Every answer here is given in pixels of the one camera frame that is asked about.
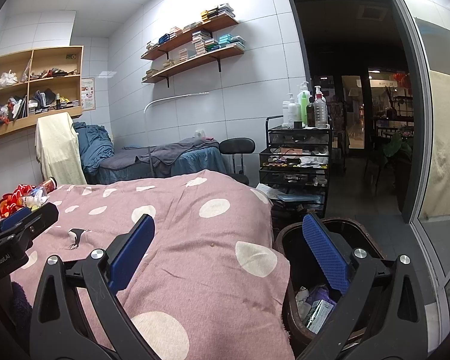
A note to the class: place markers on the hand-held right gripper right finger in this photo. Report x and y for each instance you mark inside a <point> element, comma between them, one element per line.
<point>324,255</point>

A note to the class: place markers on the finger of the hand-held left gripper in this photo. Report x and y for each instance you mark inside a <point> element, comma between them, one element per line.
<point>41,219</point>
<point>13,216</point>

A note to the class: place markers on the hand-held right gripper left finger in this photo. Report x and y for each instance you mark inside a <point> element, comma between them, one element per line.
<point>133,255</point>

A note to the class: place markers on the dark trash bin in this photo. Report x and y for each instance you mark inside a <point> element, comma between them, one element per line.
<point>296,240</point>

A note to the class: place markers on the purple plastic bag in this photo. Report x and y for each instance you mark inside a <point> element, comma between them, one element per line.
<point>320,294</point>

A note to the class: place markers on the person's left forearm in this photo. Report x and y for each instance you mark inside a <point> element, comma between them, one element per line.
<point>20,307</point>

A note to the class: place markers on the clear plastic bottle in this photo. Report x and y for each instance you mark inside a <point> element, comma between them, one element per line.
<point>33,199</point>

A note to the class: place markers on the red can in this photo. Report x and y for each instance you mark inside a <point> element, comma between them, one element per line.
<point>48,185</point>

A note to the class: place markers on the pink polka dot blanket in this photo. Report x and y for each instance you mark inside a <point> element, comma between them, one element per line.
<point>195,240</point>

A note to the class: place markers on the cream cloth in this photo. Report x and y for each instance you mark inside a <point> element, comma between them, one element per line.
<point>58,150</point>

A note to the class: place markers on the black storage cart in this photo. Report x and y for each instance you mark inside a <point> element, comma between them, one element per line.
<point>296,172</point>

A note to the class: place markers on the blue bedding pile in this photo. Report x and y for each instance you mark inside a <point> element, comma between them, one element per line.
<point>93,146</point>

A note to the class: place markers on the white floor lamp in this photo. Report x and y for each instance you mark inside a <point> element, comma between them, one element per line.
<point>149,157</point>

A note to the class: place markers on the massage bed with grey blanket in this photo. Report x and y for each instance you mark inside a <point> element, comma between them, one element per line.
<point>165,157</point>

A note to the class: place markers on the potted plant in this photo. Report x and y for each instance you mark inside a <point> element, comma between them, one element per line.
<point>397,148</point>

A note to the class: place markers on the dark pump bottle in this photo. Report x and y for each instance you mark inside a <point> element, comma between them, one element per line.
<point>310,116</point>

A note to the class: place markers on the black stool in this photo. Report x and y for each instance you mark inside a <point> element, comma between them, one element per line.
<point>237,145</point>

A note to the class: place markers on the clear pump bottle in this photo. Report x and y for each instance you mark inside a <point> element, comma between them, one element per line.
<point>320,112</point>

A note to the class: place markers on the white pump bottle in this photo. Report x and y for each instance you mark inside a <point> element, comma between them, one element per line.
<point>288,112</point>

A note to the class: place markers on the green pump bottle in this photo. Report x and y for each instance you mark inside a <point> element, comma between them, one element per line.
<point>304,108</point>

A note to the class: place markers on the wooden cubby shelf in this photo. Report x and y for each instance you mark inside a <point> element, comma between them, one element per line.
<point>56,54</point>

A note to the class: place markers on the row of small boxes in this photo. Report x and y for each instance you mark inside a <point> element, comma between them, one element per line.
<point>213,13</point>

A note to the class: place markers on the wall poster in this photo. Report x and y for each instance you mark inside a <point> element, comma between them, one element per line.
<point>87,93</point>

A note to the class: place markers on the dark door frame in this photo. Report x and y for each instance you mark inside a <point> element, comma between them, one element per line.
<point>294,63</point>

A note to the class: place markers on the wooden wall shelf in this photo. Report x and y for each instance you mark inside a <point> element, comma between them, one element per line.
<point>195,35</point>
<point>195,65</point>

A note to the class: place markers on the wall shelves with boxes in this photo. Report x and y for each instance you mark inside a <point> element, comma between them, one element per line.
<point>225,41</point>

